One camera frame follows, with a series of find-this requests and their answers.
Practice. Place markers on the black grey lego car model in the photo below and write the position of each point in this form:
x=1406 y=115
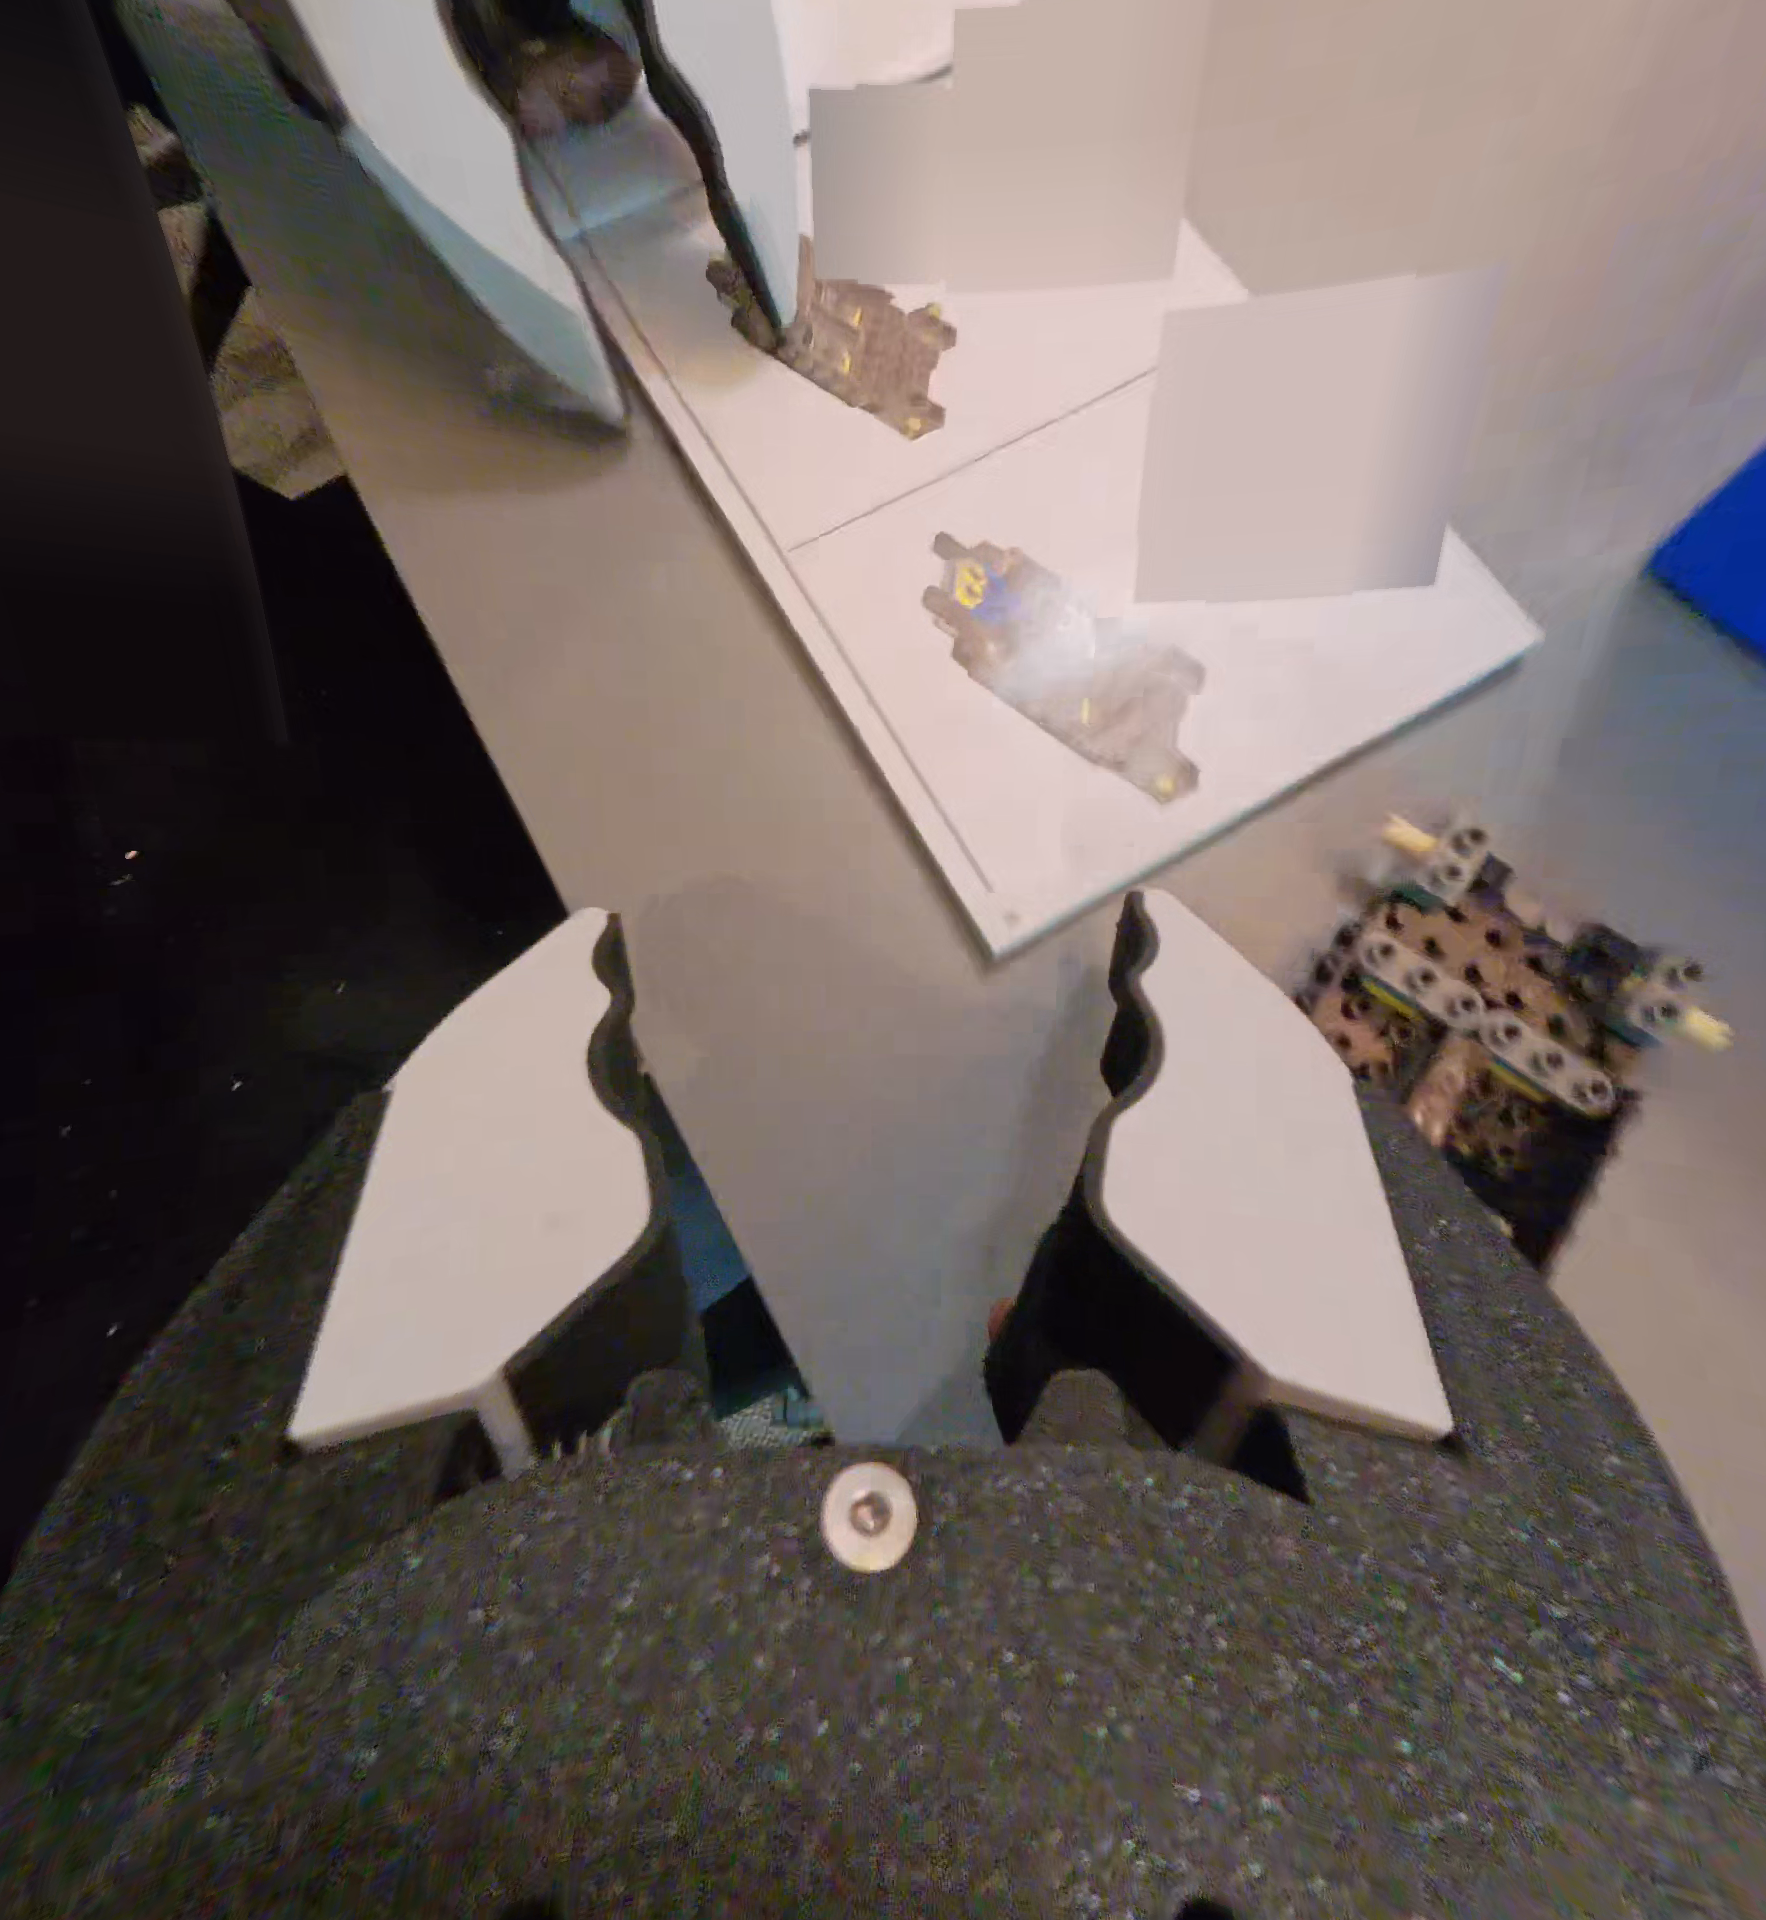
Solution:
x=1484 y=1020

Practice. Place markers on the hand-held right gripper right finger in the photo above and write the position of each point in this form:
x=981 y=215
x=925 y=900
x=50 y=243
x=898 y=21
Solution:
x=1259 y=1185

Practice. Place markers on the white lego instruction booklet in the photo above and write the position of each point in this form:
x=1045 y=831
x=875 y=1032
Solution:
x=1273 y=719

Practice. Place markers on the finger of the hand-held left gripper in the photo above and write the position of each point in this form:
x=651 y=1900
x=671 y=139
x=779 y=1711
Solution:
x=748 y=122
x=433 y=150

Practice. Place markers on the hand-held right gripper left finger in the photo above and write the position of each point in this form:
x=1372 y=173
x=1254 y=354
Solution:
x=478 y=1185

